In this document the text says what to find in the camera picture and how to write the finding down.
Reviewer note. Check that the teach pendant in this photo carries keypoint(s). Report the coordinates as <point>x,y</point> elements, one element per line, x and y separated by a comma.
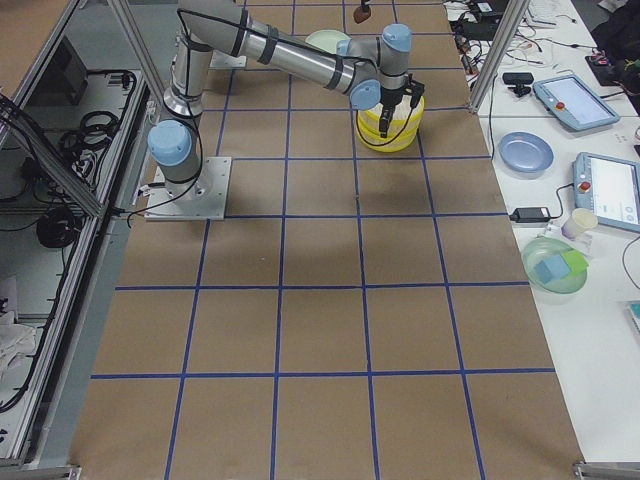
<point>573,103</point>
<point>609,187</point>

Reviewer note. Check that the brown bun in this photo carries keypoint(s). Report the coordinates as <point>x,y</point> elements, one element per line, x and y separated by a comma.
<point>361,14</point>

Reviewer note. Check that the yellow steamer basket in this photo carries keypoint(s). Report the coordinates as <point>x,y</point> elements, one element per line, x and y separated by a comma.
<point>403,111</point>
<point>395,143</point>

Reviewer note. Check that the blue plate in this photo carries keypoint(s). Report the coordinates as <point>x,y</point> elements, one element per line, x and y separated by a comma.
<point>525,155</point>

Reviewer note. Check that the green sponge block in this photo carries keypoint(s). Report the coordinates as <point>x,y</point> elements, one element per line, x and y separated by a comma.
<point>575,261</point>

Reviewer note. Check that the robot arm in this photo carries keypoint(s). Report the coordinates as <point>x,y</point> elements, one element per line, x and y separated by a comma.
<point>373,73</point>

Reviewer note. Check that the black power adapter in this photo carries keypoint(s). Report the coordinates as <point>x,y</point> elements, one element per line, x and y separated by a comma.
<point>530,215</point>

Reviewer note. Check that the aluminium frame post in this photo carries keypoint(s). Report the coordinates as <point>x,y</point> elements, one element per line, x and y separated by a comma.
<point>506,30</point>

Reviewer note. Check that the light green plate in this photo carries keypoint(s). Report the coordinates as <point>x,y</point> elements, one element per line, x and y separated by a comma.
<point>327,39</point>

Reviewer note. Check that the blue sponge block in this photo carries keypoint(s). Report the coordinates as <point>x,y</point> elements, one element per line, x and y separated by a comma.
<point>550,268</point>

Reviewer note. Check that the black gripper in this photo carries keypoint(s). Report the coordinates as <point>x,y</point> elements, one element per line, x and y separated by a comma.
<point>389,100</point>

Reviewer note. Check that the teach pendant far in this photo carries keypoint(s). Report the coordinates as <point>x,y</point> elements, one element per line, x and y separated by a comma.
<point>573,103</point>

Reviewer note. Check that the paper cup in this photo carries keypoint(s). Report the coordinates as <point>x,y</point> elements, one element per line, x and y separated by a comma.
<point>579,222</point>

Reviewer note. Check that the teach pendant near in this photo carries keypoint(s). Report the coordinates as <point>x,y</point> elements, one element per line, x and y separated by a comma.
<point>609,187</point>

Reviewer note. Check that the green glass bowl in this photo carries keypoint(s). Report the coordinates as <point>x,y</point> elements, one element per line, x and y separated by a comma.
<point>542,247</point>

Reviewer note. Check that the black webcam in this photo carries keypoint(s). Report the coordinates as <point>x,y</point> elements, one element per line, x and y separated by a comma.
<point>519,83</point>

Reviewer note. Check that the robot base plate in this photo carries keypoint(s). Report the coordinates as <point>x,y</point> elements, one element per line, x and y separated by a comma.
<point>223,61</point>
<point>205,200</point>

